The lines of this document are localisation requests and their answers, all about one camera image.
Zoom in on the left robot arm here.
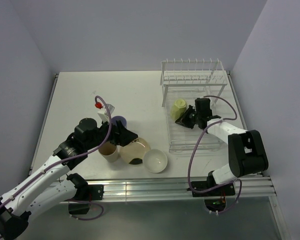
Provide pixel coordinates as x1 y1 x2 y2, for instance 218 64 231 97
0 118 138 240

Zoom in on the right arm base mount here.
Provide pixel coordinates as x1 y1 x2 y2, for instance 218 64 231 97
186 180 236 198

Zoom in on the white wire dish rack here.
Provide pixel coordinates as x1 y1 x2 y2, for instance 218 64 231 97
160 58 228 153

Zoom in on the beige plastic cup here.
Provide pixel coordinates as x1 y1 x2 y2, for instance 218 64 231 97
98 142 119 163

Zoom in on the cream floral plate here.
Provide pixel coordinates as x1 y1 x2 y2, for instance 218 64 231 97
119 137 150 165

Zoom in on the aluminium front rail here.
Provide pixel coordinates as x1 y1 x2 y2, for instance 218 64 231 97
42 176 277 202

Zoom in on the purple plastic cup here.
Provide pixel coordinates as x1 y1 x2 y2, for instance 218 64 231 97
111 115 127 128

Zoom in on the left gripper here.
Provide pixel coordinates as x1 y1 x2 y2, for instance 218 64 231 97
84 116 138 150

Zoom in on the white ceramic bowl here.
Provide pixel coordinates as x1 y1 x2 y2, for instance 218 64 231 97
142 149 168 174

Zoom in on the lower purple cable loop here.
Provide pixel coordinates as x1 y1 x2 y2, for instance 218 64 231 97
68 199 107 221

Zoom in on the yellow-green mug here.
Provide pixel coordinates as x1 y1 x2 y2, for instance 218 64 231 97
170 98 188 121

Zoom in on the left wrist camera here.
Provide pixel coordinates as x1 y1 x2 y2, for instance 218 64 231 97
95 102 115 122

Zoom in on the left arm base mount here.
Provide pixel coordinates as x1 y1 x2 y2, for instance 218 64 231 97
70 184 104 201

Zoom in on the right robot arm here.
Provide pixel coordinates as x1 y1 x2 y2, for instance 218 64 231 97
175 95 269 195

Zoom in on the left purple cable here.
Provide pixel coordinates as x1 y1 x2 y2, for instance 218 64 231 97
0 95 113 221

